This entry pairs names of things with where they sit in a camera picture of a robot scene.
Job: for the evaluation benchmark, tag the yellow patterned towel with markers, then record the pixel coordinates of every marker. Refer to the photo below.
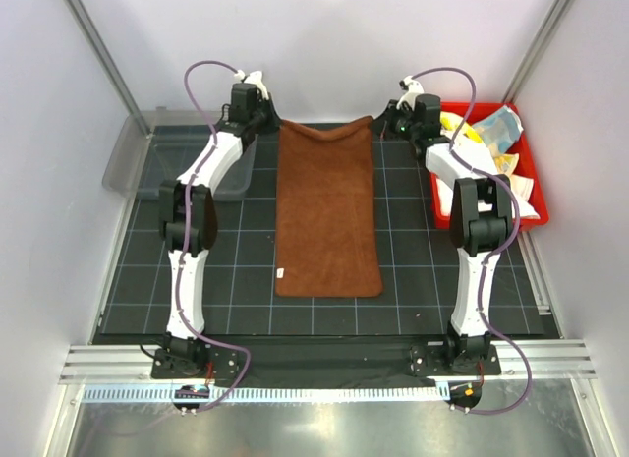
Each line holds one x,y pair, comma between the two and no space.
451,122

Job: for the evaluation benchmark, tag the right aluminium frame post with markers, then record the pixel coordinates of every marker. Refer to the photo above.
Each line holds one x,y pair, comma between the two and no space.
552,20

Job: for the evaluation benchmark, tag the clear plastic bin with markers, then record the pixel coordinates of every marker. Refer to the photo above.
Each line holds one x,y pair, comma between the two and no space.
128,167

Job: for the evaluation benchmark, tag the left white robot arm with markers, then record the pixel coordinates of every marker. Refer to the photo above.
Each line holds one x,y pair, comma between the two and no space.
187,213

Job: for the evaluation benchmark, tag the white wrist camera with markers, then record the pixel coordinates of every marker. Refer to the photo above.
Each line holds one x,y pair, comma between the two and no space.
254,78
411,90

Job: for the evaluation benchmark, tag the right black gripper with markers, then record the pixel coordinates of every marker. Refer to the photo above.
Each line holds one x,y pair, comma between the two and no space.
381,127

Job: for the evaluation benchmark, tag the aluminium frame post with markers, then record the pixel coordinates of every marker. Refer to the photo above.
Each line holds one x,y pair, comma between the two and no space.
552,20
98,47

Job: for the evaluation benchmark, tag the brown towel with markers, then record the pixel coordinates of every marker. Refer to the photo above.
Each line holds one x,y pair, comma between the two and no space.
325,221

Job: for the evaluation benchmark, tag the blue patterned towel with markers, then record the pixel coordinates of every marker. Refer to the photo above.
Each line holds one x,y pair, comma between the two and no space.
500,130

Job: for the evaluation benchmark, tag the left aluminium frame post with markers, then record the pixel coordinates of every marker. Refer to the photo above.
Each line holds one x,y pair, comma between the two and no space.
98,47

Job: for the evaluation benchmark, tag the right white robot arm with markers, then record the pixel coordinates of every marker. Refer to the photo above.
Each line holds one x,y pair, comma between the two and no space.
481,219

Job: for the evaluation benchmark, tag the white pink towel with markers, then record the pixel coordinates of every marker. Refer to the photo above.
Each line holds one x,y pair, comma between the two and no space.
521,191

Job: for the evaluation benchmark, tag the aluminium front rail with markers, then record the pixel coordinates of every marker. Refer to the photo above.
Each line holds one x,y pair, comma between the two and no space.
554,358

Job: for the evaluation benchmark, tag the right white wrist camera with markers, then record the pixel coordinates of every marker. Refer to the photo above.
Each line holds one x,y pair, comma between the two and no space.
411,90

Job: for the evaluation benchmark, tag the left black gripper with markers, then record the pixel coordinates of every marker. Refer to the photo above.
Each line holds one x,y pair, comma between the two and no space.
275,119

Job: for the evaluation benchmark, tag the slotted cable duct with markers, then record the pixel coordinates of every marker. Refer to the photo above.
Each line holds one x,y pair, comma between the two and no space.
198,395

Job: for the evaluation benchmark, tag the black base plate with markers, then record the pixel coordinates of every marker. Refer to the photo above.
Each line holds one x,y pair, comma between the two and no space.
336,362

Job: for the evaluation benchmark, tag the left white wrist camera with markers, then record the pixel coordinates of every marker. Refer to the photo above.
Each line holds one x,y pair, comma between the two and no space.
254,78

